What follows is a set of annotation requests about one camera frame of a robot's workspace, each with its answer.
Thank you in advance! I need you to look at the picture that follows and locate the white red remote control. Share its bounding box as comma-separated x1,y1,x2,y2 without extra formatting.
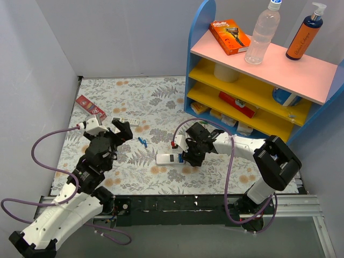
156,153,185,166

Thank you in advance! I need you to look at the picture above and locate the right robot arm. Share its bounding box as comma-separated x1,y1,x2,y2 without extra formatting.
173,122,302,214

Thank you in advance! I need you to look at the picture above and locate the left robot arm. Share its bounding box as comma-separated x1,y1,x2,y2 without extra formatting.
9,115,133,257

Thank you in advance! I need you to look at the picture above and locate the white air conditioner remote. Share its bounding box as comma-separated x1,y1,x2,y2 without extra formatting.
113,117,140,127

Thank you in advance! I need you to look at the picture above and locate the floral table mat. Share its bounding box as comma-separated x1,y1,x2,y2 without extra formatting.
50,76,299,196

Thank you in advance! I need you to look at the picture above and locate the white soap bar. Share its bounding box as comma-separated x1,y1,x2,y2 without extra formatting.
221,115,238,127
209,109,222,120
236,121,254,136

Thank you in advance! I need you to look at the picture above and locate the red toothpaste box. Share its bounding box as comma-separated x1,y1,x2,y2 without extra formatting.
75,95,107,121

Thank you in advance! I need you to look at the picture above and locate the red box on shelf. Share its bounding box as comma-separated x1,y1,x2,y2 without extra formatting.
219,91,259,118

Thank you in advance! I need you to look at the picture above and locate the white paper roll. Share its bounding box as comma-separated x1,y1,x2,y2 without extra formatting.
213,63,240,83

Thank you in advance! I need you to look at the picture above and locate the blue pink yellow shelf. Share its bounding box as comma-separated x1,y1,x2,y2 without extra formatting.
184,1,343,144

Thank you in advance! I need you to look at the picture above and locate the blue white container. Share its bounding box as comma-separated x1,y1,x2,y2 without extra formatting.
272,87,302,106

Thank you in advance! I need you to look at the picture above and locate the orange razor box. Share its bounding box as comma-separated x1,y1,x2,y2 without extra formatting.
209,19,250,55

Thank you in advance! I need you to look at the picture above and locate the clear plastic water bottle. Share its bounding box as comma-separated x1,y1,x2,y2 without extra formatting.
245,1,282,65

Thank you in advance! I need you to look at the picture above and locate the orange pump bottle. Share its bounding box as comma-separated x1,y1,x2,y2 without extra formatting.
285,2,327,60

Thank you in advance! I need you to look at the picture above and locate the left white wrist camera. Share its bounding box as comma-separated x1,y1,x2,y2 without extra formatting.
76,114,109,136

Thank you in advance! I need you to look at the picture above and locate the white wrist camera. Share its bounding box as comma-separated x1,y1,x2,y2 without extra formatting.
171,134,189,152
76,114,109,136

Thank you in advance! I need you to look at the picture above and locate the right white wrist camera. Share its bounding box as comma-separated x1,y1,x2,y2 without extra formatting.
171,134,189,152

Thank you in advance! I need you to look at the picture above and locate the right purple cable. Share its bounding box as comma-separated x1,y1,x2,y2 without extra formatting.
173,118,277,233

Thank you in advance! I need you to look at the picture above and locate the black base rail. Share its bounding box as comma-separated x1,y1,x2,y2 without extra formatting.
91,193,269,228

